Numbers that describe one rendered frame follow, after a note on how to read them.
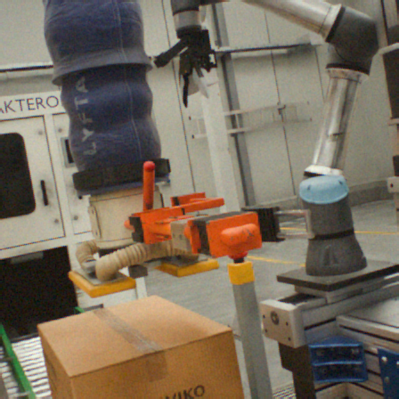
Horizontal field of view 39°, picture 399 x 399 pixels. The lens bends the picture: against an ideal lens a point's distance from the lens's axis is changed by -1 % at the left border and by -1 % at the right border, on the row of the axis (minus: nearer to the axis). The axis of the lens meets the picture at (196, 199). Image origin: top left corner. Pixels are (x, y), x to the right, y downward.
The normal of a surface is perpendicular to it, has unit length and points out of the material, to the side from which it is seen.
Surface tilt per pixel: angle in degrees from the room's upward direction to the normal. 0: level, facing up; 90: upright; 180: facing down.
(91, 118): 109
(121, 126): 76
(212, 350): 90
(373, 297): 90
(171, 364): 90
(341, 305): 90
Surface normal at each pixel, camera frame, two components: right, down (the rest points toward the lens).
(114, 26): 0.59, 0.07
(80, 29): -0.04, 0.21
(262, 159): 0.40, -0.02
